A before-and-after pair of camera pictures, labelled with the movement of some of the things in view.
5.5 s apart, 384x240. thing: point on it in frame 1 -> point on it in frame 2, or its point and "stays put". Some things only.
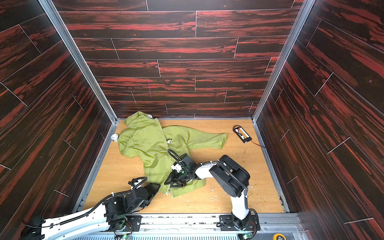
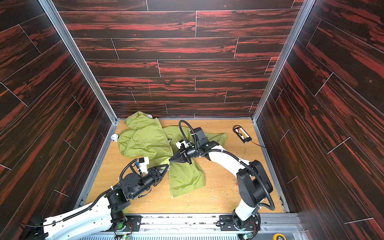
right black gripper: (179, 173) -> (184, 153)
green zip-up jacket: (159, 148) stays put
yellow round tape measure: (275, 235) stays put
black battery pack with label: (242, 134) stays put
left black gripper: (151, 189) -> (157, 173)
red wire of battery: (254, 142) stays put
